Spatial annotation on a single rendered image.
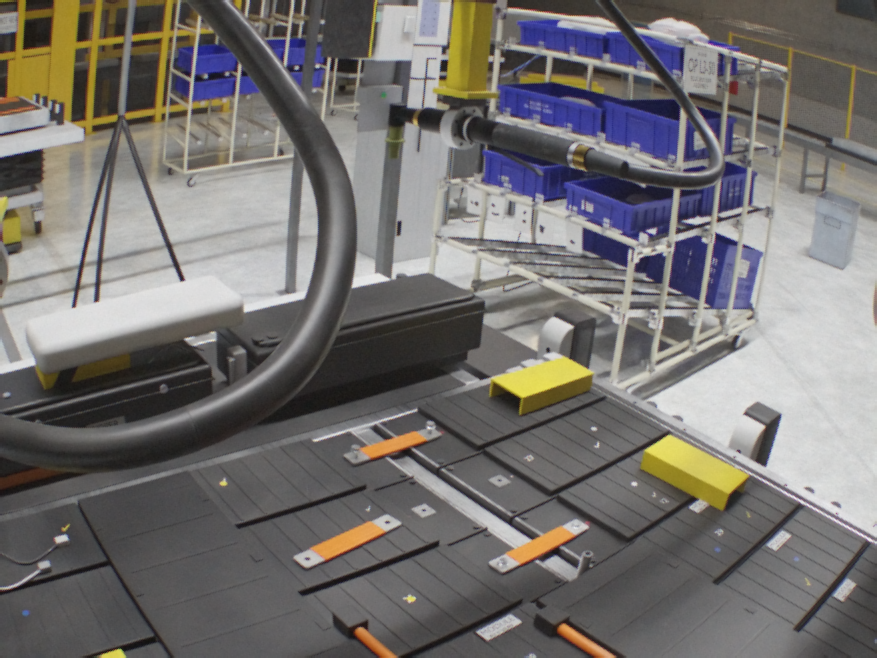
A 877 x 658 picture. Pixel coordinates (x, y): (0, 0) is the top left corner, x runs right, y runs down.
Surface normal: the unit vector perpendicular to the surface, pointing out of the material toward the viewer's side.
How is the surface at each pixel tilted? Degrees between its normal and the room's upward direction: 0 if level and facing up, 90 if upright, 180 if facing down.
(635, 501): 0
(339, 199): 42
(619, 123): 94
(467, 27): 90
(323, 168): 59
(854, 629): 0
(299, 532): 0
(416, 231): 90
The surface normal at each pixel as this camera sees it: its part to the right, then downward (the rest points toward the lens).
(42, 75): 0.64, 0.36
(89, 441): 0.17, -0.35
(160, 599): 0.08, -0.91
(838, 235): -0.62, 0.27
